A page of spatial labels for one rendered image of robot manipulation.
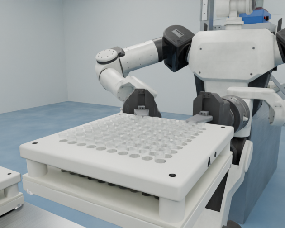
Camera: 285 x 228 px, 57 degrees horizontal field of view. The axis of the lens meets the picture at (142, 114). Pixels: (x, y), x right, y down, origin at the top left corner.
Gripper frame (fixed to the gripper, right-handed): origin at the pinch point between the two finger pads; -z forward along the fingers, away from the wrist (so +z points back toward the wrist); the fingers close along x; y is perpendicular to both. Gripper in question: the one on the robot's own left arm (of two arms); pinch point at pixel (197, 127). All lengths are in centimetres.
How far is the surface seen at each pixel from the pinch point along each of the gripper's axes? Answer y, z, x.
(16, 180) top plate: 29.8, -20.0, 12.2
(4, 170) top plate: 33.8, -20.5, 11.0
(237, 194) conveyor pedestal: 30, 131, 78
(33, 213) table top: 25.4, -19.5, 18.2
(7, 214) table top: 28.9, -22.8, 18.2
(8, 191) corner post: 30.3, -21.6, 14.2
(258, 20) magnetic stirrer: 23, 117, -35
